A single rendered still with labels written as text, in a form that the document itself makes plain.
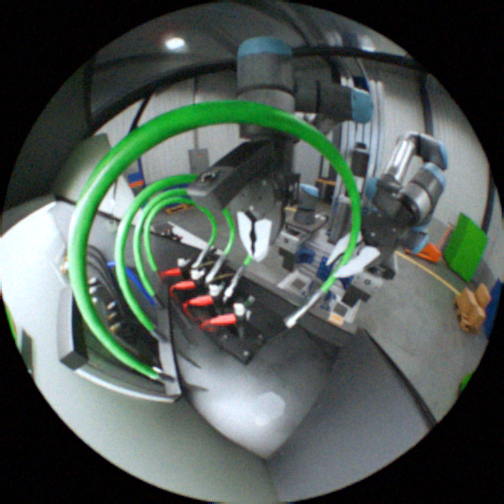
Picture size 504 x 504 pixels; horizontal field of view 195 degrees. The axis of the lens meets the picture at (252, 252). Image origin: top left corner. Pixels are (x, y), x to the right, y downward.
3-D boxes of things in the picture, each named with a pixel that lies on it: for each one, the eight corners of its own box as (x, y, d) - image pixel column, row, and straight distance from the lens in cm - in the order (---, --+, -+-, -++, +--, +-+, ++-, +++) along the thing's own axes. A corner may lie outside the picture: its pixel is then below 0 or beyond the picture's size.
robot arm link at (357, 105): (327, 143, 79) (376, 134, 32) (304, 139, 78) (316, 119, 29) (329, 119, 81) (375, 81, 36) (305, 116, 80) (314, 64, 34)
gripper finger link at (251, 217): (270, 249, 30) (274, 205, 26) (252, 263, 26) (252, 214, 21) (258, 244, 31) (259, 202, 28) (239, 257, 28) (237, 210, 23)
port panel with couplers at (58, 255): (133, 339, 48) (55, 240, 33) (124, 345, 49) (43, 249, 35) (122, 310, 57) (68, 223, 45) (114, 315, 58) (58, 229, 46)
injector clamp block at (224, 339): (264, 349, 60) (267, 334, 45) (246, 370, 58) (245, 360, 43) (205, 302, 72) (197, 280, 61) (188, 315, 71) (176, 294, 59)
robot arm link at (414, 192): (433, 198, 36) (403, 174, 38) (423, 211, 33) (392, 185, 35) (426, 219, 42) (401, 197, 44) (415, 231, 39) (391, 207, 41)
